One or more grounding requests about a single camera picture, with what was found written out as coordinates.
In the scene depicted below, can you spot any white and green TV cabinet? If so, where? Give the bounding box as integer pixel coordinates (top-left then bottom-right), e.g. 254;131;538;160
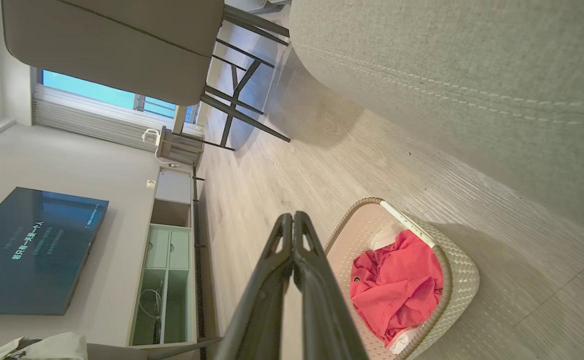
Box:
128;168;206;349

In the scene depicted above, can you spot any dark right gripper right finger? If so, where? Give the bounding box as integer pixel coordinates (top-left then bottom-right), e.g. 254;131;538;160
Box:
293;211;370;360

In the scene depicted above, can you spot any small slatted side table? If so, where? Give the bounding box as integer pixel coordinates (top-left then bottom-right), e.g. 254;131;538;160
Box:
157;126;235;168

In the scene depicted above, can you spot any beige chair with black legs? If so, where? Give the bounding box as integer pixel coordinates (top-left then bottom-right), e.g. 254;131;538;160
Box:
1;0;291;152

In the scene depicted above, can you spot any black flat screen television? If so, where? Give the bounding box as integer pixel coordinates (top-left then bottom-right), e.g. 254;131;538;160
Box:
0;187;109;316

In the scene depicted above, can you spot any window with blue sky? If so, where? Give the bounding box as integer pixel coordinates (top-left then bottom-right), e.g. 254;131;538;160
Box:
42;70;200;124

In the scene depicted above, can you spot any red garment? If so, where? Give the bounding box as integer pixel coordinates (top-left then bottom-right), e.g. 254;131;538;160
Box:
349;230;444;346

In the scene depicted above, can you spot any grey fabric sofa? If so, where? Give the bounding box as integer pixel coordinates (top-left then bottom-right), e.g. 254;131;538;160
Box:
289;0;584;238

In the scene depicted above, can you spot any white sheer curtain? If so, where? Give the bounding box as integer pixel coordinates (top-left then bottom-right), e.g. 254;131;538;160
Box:
32;82;205;152

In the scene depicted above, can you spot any white woven laundry basket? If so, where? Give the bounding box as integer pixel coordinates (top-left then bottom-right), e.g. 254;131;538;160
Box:
324;197;480;360

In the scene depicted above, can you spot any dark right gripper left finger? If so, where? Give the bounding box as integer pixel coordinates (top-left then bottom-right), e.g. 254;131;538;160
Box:
214;213;294;360

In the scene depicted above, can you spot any white cable in cabinet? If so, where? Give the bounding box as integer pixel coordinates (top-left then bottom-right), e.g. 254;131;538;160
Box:
139;280;163;322

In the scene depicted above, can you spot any cream fabric bag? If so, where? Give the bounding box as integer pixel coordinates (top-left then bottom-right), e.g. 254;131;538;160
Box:
0;332;88;360

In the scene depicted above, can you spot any white device with cable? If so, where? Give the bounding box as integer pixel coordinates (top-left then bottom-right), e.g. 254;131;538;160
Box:
142;128;180;168

